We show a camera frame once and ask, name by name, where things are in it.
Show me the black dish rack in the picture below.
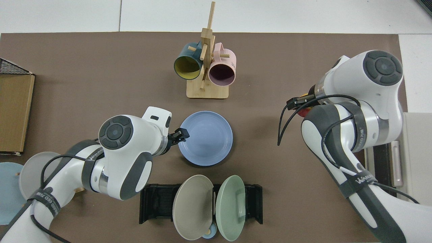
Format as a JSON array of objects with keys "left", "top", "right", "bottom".
[{"left": 139, "top": 184, "right": 263, "bottom": 225}]

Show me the beige plate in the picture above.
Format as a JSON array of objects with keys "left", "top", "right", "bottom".
[{"left": 172, "top": 174, "right": 214, "bottom": 241}]

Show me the green plate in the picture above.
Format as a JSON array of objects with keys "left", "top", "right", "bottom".
[{"left": 216, "top": 175, "right": 246, "bottom": 242}]

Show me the wooden peg plate rack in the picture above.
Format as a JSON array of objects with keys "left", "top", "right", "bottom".
[{"left": 15, "top": 171, "right": 85, "bottom": 194}]

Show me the pale grey plate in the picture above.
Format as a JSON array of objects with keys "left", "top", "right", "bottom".
[{"left": 19, "top": 152, "right": 73, "bottom": 200}]

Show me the light blue plate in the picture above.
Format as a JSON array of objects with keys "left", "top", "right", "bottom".
[{"left": 0, "top": 162, "right": 28, "bottom": 225}]

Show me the wooden cup stand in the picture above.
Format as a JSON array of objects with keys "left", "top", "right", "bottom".
[{"left": 186, "top": 1, "right": 230, "bottom": 99}]

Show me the dark teal cup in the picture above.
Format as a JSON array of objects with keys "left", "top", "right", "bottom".
[{"left": 174, "top": 42, "right": 204, "bottom": 80}]

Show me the pink cup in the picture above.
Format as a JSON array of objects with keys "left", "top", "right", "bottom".
[{"left": 208, "top": 43, "right": 237, "bottom": 86}]

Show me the brown table cloth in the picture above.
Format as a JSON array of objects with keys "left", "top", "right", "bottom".
[{"left": 0, "top": 32, "right": 408, "bottom": 243}]

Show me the small blue round thing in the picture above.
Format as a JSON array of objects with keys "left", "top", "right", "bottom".
[{"left": 202, "top": 223, "right": 217, "bottom": 239}]

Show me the pale toaster oven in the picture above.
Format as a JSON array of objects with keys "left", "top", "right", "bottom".
[{"left": 364, "top": 112, "right": 432, "bottom": 205}]

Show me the dark grey device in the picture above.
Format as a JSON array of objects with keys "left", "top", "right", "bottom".
[{"left": 414, "top": 0, "right": 432, "bottom": 17}]

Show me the wire basket with wooden floor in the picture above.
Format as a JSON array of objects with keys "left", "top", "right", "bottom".
[{"left": 0, "top": 58, "right": 35, "bottom": 156}]

